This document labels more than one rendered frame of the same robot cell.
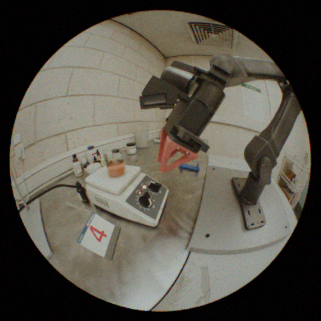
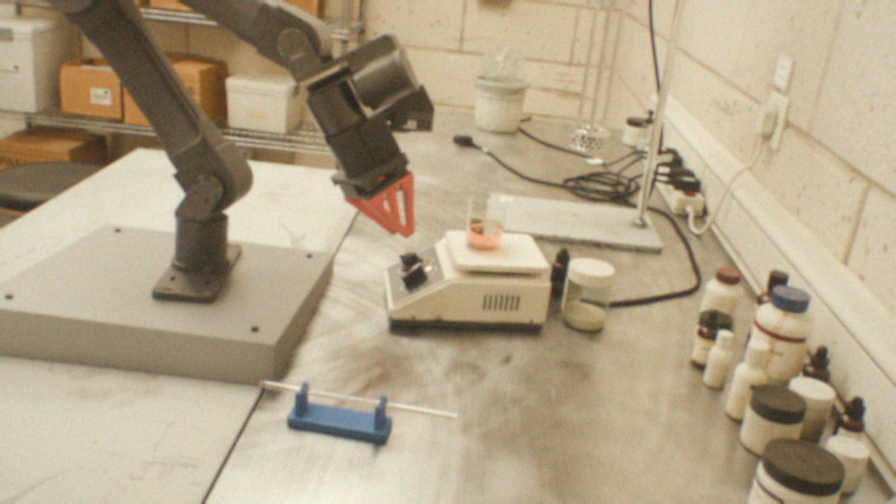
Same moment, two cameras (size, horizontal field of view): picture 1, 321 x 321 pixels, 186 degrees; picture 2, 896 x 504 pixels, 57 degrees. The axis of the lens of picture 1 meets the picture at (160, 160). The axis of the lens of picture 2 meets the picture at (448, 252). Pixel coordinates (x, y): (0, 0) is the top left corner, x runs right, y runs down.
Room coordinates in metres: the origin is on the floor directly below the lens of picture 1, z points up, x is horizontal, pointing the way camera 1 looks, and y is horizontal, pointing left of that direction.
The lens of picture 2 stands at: (1.12, -0.35, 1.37)
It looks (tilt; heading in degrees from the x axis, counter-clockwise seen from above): 21 degrees down; 156
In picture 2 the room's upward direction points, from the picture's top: 6 degrees clockwise
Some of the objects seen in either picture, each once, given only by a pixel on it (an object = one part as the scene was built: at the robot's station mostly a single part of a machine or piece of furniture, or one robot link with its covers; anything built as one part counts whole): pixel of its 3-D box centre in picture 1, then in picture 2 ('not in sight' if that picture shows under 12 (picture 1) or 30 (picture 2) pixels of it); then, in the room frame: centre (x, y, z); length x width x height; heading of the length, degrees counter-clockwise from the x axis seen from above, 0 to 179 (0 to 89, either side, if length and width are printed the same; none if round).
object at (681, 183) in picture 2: not in sight; (682, 183); (-0.14, 0.70, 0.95); 0.07 x 0.04 x 0.02; 64
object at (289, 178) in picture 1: (292, 183); not in sight; (0.24, -2.29, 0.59); 0.65 x 0.48 x 0.93; 154
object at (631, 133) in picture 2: not in sight; (636, 132); (-0.61, 0.91, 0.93); 0.06 x 0.06 x 0.06
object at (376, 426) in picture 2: (190, 164); (340, 409); (0.44, -0.14, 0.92); 0.10 x 0.03 x 0.04; 59
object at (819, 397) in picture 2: not in sight; (806, 409); (0.56, 0.34, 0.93); 0.05 x 0.05 x 0.05
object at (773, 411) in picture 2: not in sight; (773, 421); (0.58, 0.28, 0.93); 0.05 x 0.05 x 0.06
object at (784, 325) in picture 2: (92, 155); (780, 336); (0.46, 0.39, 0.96); 0.06 x 0.06 x 0.11
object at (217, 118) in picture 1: (227, 120); not in sight; (1.26, -0.94, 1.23); 1.90 x 0.06 x 0.10; 64
